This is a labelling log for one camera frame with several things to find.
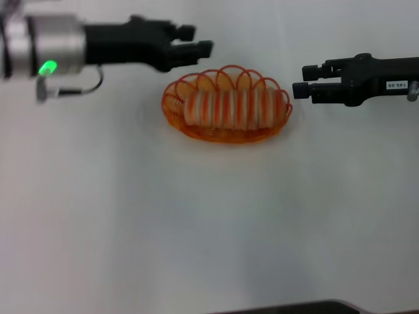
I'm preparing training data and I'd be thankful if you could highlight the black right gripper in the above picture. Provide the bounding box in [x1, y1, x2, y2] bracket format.
[292, 53, 419, 107]

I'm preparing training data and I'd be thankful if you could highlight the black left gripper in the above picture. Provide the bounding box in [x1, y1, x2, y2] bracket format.
[83, 14, 215, 73]

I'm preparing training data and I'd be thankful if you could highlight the orange white striped bread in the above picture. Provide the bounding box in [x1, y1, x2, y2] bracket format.
[183, 88, 285, 130]

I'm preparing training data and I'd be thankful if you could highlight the orange plastic wire basket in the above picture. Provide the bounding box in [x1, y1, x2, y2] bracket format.
[160, 64, 294, 145]

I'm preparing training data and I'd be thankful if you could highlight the silver right arm cable plug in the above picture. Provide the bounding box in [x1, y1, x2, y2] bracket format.
[407, 80, 419, 103]

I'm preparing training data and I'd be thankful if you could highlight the silver arm cable plug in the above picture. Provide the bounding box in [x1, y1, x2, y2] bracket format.
[35, 75, 50, 103]
[407, 80, 419, 103]

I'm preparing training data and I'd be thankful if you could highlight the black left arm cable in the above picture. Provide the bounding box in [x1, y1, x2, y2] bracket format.
[45, 65, 105, 96]

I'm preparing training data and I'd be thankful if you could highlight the silver left arm cable plug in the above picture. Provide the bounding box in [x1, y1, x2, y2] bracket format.
[35, 75, 50, 103]

